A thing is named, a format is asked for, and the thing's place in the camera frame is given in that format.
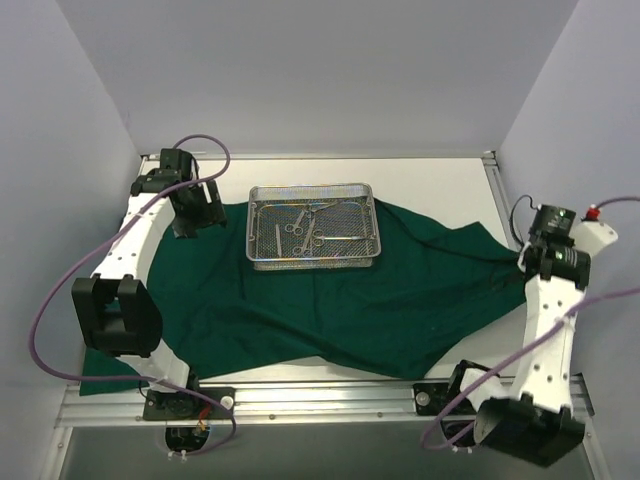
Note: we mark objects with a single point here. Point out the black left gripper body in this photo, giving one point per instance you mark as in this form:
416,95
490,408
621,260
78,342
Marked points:
198,211

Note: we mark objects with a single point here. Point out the metal mesh instrument tray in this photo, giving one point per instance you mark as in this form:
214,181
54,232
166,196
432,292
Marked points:
353,215

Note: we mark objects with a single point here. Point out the aluminium front rail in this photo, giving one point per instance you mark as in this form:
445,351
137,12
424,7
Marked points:
261,403

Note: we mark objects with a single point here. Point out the green surgical cloth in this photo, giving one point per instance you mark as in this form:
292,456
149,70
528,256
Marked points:
430,287

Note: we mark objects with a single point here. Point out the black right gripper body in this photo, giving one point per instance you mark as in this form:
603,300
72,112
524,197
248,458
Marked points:
523,262

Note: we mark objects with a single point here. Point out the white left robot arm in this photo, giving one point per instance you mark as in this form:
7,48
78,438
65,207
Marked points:
116,312

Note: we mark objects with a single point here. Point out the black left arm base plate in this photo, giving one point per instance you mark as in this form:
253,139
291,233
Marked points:
160,406

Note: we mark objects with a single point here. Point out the steel forceps long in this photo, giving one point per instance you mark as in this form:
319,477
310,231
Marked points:
308,225

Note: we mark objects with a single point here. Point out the steel scalpel handle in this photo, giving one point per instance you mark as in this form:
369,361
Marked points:
277,235

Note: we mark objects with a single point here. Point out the steel surgical scissors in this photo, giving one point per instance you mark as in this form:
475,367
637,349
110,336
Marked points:
295,227

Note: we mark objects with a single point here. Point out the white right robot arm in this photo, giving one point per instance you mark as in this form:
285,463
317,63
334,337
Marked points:
523,406

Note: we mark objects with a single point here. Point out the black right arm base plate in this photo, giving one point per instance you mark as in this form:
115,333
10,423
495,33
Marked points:
431,397

